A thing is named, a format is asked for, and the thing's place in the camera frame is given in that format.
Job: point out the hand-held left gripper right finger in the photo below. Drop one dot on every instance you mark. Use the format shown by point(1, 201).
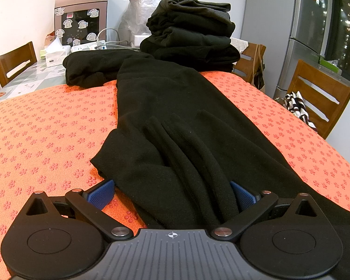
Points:
point(242, 196)

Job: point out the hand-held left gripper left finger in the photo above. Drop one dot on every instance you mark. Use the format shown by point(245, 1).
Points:
point(101, 192)

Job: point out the black pants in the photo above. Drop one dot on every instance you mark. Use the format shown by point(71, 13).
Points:
point(169, 108)

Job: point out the stack of folded black clothes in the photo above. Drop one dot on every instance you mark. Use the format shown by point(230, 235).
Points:
point(189, 40)

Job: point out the orange dotted mat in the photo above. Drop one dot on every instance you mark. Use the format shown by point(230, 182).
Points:
point(46, 128)

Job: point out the black white striped cloth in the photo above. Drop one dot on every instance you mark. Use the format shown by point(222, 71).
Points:
point(297, 108)

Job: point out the folded black garment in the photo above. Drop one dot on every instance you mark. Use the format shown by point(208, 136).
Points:
point(96, 65)

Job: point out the wooden chair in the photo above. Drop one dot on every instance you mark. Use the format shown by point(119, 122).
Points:
point(246, 64)
point(16, 62)
point(318, 93)

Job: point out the grey patterned tablecloth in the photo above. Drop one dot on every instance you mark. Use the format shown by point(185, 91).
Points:
point(26, 78)

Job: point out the white tissue box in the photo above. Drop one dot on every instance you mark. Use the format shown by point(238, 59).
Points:
point(58, 53)

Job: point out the white power strip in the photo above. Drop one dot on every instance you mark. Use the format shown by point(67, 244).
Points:
point(89, 46)

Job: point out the white checked cloth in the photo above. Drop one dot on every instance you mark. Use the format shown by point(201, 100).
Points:
point(240, 45)

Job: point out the white adapter box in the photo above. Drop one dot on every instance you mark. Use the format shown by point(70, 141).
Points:
point(142, 40)

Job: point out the silver refrigerator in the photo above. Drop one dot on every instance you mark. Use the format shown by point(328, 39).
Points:
point(306, 35)

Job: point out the water dispenser with stickers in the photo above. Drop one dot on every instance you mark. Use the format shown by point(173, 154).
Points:
point(81, 20)

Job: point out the clear plastic bag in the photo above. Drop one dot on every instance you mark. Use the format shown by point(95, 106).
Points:
point(137, 14)

